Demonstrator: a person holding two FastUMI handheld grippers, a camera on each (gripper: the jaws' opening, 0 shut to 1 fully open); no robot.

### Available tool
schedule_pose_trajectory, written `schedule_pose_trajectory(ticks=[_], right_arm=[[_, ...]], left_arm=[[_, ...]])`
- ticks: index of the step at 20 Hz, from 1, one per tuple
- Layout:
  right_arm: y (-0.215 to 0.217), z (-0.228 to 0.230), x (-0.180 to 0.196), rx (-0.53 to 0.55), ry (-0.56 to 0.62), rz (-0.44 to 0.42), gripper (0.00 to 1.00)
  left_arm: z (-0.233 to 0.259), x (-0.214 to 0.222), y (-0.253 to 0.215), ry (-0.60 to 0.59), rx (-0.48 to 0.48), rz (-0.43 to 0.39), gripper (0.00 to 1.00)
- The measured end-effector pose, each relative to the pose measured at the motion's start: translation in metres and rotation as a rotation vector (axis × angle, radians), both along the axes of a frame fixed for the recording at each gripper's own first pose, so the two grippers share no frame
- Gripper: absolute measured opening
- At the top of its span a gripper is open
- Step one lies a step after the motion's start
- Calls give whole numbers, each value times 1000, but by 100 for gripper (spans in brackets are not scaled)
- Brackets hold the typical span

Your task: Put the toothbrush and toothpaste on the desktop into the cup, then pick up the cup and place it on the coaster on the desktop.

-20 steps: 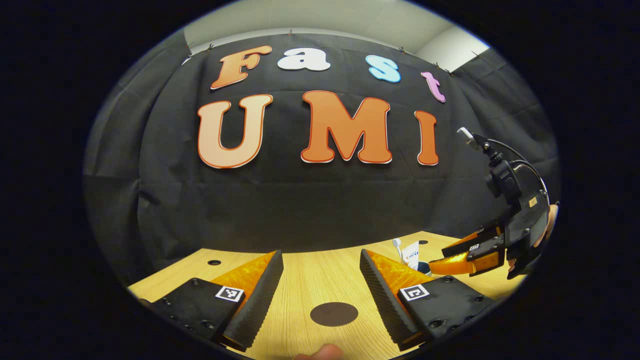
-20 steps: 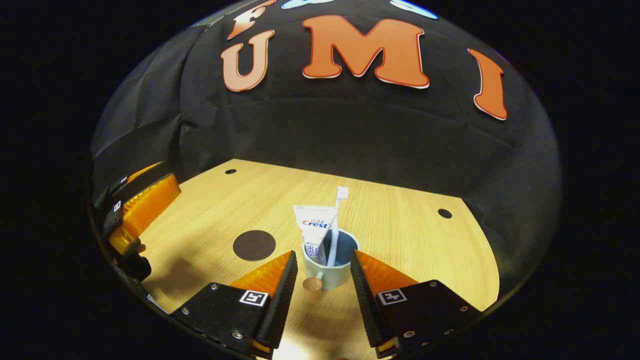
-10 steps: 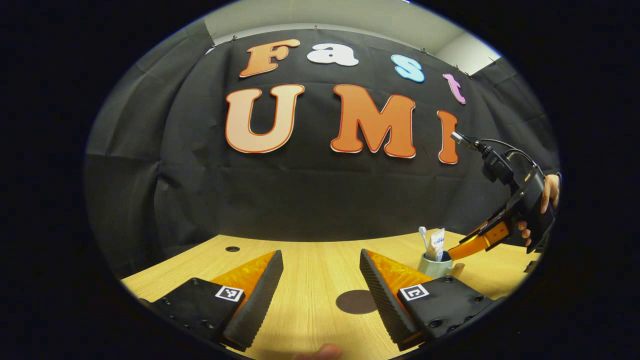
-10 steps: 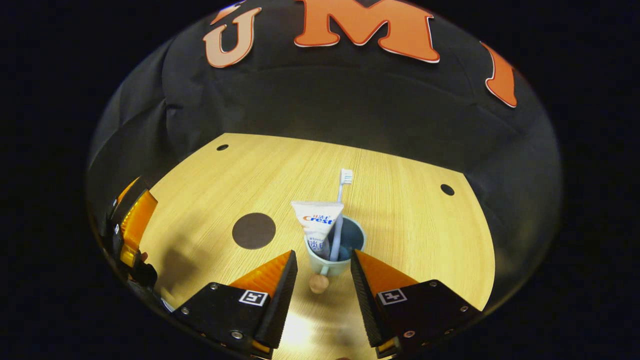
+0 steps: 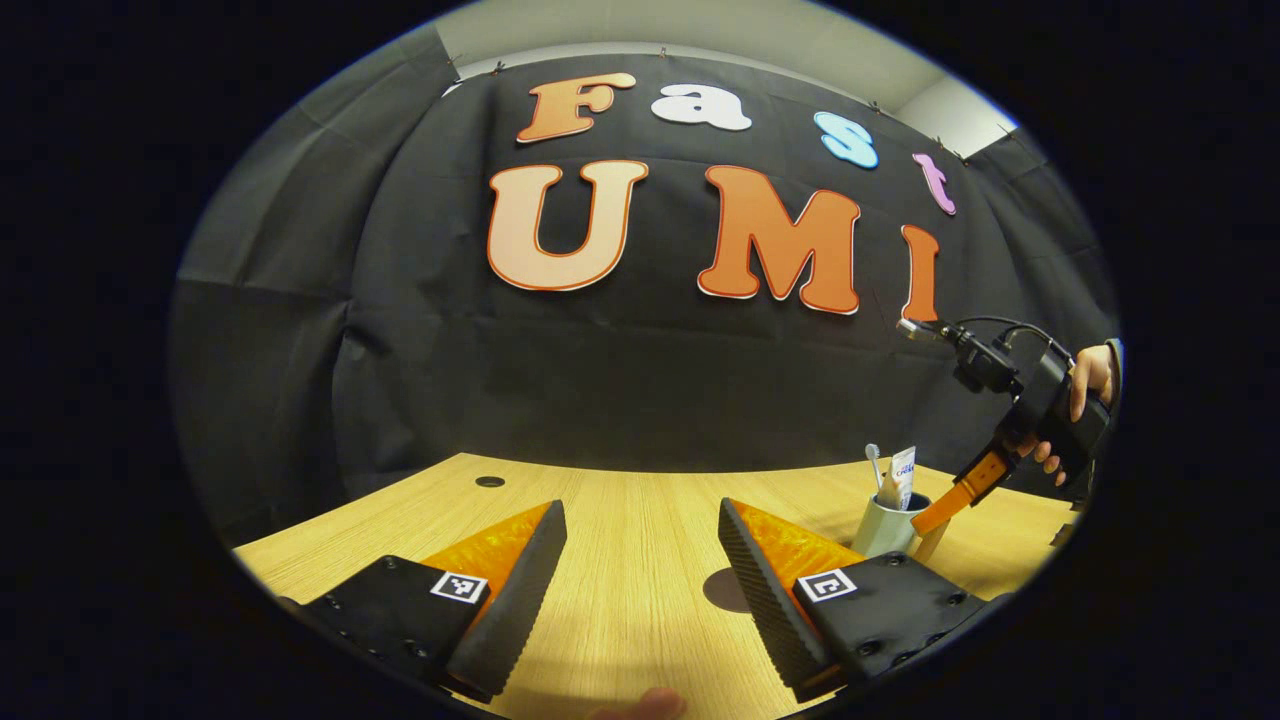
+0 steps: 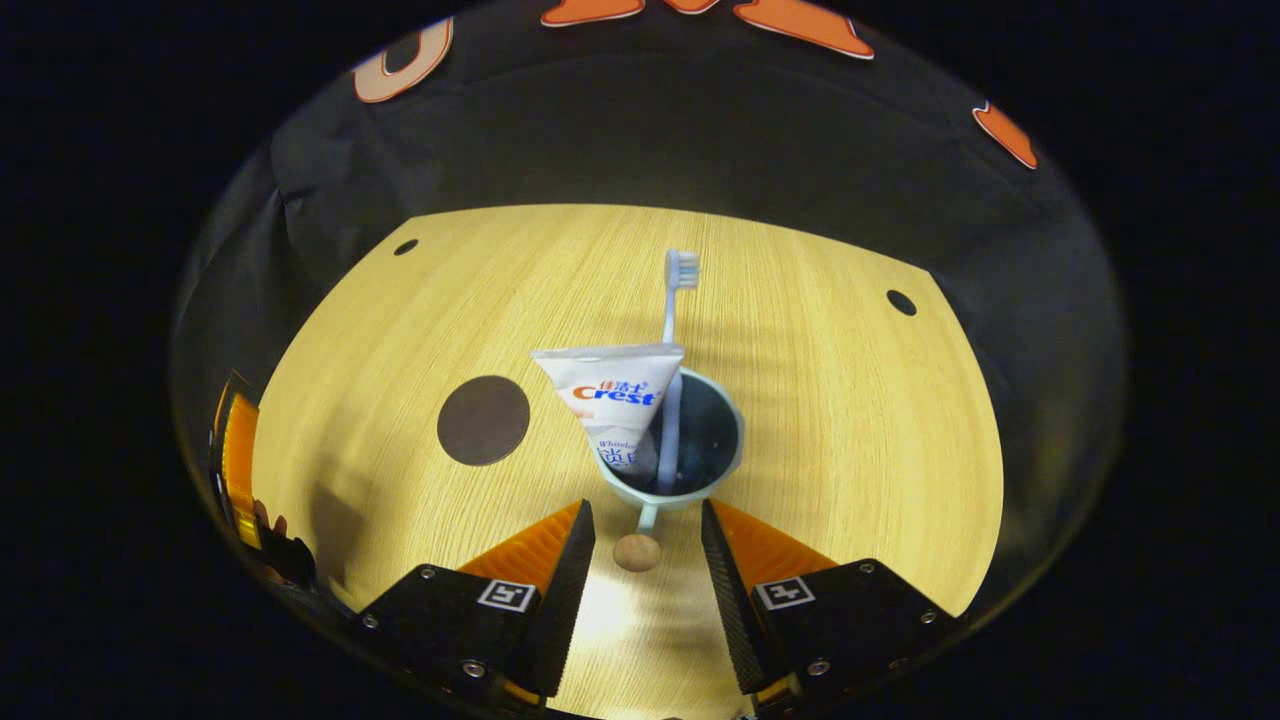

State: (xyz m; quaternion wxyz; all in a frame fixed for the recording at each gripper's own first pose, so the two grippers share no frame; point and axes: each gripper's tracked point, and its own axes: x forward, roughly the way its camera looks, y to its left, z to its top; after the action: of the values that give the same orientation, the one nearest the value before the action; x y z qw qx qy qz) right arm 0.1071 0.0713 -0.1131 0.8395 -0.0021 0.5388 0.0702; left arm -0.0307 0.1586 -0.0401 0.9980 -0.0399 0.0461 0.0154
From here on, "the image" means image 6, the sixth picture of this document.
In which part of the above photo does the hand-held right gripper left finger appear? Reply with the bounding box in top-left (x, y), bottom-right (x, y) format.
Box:
top-left (355, 498), bottom-right (598, 706)

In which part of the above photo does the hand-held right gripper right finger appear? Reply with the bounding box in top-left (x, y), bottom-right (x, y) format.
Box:
top-left (700, 498), bottom-right (961, 701)

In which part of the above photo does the pale blue cup wooden handle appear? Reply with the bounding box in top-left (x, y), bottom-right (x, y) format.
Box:
top-left (597, 368), bottom-right (746, 573)

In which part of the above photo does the dark round coaster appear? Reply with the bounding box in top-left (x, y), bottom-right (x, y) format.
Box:
top-left (437, 375), bottom-right (531, 467)

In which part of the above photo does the white toothpaste tube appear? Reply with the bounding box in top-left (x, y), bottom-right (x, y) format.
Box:
top-left (530, 343), bottom-right (687, 479)

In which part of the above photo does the white toothbrush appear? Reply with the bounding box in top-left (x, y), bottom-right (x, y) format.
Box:
top-left (655, 248), bottom-right (701, 496)

